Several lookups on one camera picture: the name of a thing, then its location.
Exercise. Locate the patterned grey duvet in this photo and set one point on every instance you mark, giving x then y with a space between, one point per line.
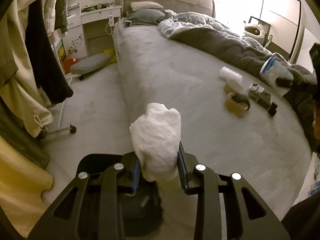
179 21

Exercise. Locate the white dressing table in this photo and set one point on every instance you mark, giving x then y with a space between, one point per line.
89 23

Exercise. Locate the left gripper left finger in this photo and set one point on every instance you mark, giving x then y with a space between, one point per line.
128 177

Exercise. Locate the grey cushioned stool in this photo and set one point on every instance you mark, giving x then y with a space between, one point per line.
91 64

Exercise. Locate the blue white plastic tissue pack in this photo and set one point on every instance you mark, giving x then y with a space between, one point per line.
274 73

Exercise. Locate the white cloth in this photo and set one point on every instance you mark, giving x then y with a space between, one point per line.
156 137

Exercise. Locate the dark snack wrapper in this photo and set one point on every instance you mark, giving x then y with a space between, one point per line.
259 95

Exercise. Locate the beige pillow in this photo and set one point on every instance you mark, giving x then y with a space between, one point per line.
136 6

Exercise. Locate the white bedside appliance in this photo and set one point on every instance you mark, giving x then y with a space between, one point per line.
254 31

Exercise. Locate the colourful picture book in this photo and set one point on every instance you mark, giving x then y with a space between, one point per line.
60 50

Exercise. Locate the dark grey fleece blanket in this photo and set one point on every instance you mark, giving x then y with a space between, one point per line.
244 53

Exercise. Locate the beige hanging trousers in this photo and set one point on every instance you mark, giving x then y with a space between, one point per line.
21 94

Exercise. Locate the grey pillow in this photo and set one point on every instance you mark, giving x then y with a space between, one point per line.
145 17

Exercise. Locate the black hanging garment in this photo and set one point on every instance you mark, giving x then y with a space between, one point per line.
47 72

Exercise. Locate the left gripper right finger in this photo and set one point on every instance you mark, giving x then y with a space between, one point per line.
186 163

